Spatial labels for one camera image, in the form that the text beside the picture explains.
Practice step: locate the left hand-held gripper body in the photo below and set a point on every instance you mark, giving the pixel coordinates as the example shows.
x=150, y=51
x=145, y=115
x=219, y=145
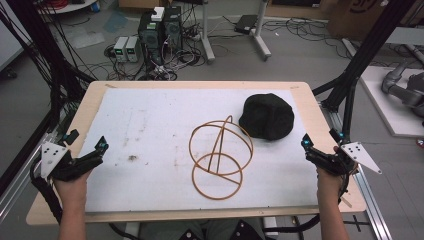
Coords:
x=53, y=156

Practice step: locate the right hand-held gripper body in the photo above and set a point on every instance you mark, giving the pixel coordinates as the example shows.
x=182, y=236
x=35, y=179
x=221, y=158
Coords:
x=360, y=155

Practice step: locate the black hat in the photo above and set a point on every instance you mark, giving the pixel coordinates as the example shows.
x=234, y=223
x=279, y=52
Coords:
x=266, y=116

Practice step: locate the person's left hand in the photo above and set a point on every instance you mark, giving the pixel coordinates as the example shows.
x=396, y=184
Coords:
x=71, y=191

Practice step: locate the person's right hand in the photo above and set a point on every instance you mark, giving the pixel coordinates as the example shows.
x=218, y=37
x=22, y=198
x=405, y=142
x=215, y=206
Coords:
x=328, y=186

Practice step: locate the white floor platform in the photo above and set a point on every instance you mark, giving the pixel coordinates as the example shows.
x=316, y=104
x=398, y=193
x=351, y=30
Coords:
x=383, y=110

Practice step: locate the white table mat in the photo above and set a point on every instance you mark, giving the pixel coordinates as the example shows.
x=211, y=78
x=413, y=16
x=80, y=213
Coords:
x=160, y=133

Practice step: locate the grey power supply unit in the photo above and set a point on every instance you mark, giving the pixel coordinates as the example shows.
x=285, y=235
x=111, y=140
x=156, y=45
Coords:
x=120, y=49
x=132, y=49

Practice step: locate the large black computer tower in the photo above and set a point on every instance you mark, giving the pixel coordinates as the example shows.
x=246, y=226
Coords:
x=150, y=40

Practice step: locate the white desk leg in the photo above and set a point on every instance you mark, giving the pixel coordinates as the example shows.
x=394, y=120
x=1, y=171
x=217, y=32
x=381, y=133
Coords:
x=207, y=33
x=262, y=33

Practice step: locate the cardboard box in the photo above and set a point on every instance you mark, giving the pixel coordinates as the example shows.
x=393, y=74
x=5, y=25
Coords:
x=360, y=16

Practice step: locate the person's legs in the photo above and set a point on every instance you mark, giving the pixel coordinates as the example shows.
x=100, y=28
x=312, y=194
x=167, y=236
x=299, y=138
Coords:
x=213, y=230

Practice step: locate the round white table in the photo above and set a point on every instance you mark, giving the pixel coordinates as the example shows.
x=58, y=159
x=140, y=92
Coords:
x=73, y=6

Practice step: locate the black flat box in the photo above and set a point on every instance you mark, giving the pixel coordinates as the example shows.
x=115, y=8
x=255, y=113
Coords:
x=246, y=24

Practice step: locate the slim black computer tower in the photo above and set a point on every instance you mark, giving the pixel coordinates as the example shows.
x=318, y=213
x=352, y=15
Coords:
x=172, y=28

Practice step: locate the white box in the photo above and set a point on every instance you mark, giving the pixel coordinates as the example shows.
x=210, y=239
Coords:
x=158, y=14

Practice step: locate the aluminium rail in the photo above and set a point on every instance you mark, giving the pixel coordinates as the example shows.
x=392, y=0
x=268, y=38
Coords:
x=366, y=200
x=20, y=186

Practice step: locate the black bracket with white dots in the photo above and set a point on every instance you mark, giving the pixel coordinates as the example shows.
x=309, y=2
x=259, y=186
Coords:
x=245, y=231
x=189, y=235

